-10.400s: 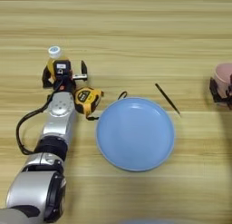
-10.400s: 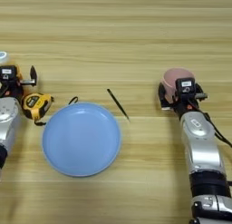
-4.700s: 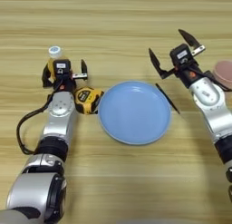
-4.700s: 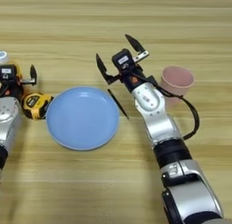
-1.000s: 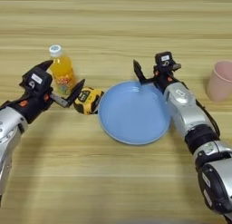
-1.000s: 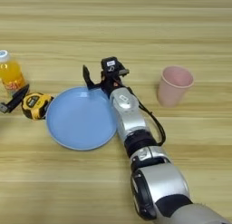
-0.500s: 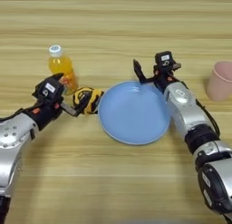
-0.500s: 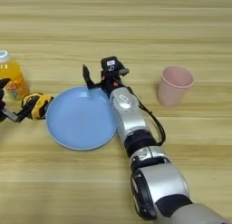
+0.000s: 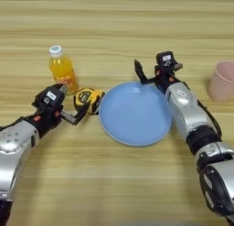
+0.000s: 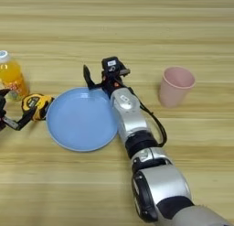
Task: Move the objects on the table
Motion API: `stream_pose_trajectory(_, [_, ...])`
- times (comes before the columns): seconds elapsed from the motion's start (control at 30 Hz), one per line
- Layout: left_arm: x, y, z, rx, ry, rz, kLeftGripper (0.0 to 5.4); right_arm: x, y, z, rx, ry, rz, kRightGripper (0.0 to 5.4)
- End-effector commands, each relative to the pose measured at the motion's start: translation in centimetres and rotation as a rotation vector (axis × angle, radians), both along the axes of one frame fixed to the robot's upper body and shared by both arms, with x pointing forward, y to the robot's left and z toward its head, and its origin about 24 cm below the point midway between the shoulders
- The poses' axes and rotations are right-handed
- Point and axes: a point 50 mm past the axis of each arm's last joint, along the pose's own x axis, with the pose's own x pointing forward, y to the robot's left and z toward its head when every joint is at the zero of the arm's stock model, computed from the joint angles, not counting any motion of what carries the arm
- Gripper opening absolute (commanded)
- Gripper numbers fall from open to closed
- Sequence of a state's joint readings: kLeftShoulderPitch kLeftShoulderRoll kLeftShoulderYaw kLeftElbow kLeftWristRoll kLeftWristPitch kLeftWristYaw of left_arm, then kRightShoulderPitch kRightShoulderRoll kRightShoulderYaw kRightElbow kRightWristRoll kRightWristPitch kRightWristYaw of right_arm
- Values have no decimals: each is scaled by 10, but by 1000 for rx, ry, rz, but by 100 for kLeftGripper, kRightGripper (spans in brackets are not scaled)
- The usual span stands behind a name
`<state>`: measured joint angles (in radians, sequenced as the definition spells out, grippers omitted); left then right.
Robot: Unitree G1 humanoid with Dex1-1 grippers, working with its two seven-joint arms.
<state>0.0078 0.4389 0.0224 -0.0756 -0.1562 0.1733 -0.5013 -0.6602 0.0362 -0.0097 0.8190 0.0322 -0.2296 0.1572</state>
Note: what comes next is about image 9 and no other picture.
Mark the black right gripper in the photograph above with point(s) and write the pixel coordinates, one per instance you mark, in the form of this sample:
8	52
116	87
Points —
164	80

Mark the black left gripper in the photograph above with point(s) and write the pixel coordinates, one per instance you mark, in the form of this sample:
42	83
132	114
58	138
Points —
45	121

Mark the yellow black tape measure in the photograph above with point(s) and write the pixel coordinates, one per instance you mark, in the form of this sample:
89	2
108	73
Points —
87	97

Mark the orange juice bottle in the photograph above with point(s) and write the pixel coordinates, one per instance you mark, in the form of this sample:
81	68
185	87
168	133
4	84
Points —
62	69

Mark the blue round plate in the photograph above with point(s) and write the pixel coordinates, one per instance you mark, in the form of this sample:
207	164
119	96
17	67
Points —
135	113

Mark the pink plastic cup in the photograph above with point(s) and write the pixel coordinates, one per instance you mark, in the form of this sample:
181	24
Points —
222	83

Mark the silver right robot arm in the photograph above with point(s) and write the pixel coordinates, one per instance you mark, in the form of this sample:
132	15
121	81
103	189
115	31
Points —
189	113

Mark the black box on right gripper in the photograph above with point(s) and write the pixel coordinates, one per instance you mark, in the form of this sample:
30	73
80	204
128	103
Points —
166	60

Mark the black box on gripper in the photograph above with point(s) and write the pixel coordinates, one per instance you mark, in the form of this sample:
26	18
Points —
48	98
166	60

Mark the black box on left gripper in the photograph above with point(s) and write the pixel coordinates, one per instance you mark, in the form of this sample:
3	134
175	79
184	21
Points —
48	98

